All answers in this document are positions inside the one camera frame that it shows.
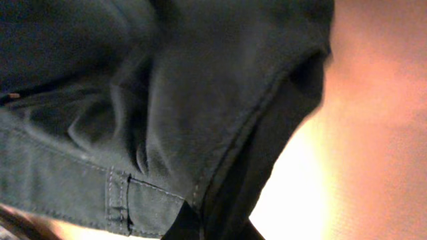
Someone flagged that black shorts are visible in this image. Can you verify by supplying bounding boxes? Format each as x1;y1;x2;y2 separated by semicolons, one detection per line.
1;0;334;240

